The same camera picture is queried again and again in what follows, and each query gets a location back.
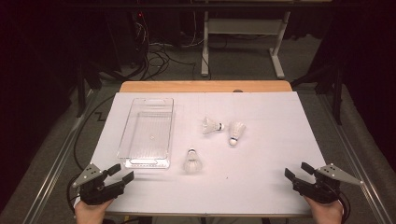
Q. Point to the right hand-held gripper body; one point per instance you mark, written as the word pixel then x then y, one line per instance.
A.
pixel 323 189

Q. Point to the dark equipment with red light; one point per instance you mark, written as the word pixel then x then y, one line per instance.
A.
pixel 137 37

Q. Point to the white metal desk frame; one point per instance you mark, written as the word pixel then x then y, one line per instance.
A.
pixel 246 26

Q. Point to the person's right hand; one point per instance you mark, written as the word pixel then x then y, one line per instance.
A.
pixel 327 214

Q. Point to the clear plastic tray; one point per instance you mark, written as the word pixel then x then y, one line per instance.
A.
pixel 146 133

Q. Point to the large white board sheet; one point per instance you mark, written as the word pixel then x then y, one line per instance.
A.
pixel 264 161

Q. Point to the black metal stand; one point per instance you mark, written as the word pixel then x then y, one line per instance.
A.
pixel 81 99
pixel 337 105

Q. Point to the person's left hand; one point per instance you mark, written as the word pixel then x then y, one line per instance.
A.
pixel 91 214

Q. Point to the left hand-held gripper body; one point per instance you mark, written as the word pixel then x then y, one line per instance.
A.
pixel 93 189

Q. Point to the white feather shuttlecock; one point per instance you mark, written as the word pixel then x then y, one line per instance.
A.
pixel 237 129
pixel 209 126
pixel 192 163

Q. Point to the metal floor rail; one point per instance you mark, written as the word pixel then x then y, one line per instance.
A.
pixel 56 171
pixel 342 140

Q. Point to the wooden table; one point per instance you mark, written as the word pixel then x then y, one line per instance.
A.
pixel 186 86

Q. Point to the dark curtain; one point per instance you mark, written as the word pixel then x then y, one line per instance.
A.
pixel 31 93
pixel 373 77

